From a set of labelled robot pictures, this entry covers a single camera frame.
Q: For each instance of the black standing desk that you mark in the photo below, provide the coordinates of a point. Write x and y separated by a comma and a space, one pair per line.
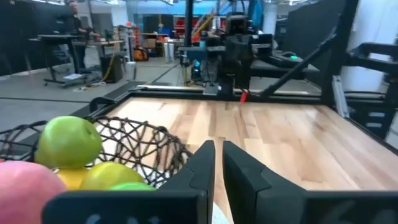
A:
56, 37

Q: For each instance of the white bin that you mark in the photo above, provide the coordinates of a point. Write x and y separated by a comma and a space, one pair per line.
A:
169, 53

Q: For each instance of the yellow pear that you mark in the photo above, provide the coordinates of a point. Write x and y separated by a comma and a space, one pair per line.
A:
73, 179

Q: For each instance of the black metal stand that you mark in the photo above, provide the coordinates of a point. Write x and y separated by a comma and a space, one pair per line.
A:
370, 48

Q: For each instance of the light green mango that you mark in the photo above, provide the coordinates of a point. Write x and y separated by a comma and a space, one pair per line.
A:
68, 141

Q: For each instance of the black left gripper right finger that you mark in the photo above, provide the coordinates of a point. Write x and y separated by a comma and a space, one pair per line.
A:
264, 202

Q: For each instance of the person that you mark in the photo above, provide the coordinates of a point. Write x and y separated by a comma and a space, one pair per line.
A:
79, 37

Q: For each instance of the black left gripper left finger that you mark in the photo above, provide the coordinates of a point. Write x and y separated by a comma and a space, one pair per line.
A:
186, 199

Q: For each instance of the black partition panel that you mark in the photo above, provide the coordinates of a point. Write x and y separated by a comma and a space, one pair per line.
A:
308, 28
18, 37

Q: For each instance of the red tag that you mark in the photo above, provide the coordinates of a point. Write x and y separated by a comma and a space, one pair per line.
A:
244, 97

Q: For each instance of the black box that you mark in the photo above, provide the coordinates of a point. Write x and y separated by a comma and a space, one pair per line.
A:
112, 70

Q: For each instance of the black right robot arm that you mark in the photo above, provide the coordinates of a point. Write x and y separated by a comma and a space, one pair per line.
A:
237, 49

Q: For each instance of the pink peach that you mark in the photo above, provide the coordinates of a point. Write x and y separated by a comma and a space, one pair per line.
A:
21, 193

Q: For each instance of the orange bag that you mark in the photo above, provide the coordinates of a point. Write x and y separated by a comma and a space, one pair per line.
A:
140, 54

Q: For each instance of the black metal rig frame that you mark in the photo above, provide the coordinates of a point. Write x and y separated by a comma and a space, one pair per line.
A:
337, 62

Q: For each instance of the yellow-green round fruit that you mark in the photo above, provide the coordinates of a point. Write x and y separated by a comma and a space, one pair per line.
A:
109, 175

